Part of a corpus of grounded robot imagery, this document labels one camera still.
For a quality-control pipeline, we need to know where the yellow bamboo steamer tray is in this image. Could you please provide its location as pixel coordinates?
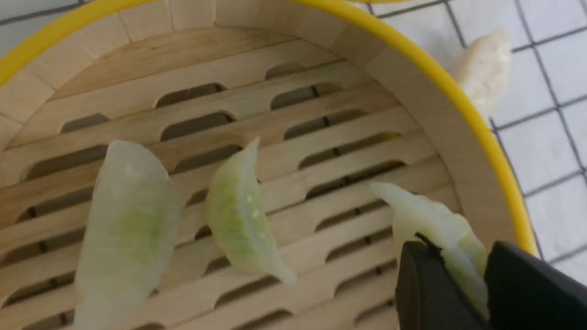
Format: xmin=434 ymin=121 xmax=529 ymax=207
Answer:
xmin=1 ymin=0 xmax=537 ymax=330

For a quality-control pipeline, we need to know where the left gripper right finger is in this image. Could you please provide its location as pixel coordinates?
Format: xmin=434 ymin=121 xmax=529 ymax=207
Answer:
xmin=484 ymin=242 xmax=587 ymax=330

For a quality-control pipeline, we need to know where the white grid tablecloth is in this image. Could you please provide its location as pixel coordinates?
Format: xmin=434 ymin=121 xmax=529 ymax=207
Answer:
xmin=0 ymin=0 xmax=587 ymax=275

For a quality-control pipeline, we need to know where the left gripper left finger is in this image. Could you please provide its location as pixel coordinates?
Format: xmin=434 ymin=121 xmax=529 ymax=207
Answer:
xmin=395 ymin=233 xmax=491 ymax=330

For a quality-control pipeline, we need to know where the green dumpling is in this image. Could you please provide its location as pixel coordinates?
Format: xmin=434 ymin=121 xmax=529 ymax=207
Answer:
xmin=73 ymin=140 xmax=182 ymax=330
xmin=205 ymin=137 xmax=297 ymax=284
xmin=370 ymin=181 xmax=490 ymax=318

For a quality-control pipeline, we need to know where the yellow bamboo steamer lid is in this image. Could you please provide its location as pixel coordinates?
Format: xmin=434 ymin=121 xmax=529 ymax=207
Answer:
xmin=350 ymin=0 xmax=406 ymax=4

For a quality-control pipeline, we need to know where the white dumpling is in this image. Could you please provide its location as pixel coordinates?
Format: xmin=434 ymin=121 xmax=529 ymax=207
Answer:
xmin=449 ymin=26 xmax=512 ymax=122

